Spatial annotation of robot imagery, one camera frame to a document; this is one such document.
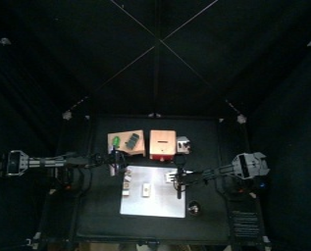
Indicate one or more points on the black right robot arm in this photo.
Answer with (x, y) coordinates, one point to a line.
(250, 165)

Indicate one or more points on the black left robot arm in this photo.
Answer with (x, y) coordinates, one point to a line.
(44, 161)

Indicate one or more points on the wooden box with round holes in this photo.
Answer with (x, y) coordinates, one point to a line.
(136, 152)

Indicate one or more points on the white cube red print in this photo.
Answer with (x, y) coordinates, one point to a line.
(128, 180)

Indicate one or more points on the green toy vegetable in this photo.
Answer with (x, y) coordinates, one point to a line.
(116, 140)

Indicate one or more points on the white toy knife block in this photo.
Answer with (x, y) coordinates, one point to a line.
(183, 145)

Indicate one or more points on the small shiny metal cup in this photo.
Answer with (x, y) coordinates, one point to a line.
(195, 208)

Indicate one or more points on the red wooden drawer box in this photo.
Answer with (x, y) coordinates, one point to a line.
(163, 143)

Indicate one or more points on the white metal plate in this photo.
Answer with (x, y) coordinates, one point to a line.
(158, 206)

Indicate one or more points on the thin metal frame pole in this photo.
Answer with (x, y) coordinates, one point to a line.
(156, 65)

